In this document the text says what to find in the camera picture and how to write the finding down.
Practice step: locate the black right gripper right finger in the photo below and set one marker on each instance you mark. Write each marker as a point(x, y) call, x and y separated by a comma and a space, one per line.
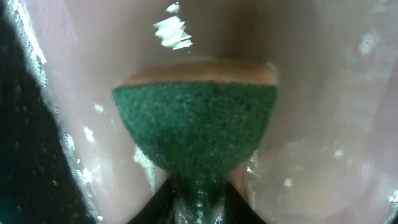
point(237, 210)

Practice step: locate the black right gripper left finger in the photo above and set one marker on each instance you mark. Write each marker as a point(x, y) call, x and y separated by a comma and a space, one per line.
point(160, 207)

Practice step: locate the green scrubbing sponge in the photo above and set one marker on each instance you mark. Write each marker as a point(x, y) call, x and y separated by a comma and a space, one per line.
point(198, 121)

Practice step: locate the black tray with water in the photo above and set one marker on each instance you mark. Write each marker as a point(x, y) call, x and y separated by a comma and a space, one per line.
point(328, 155)

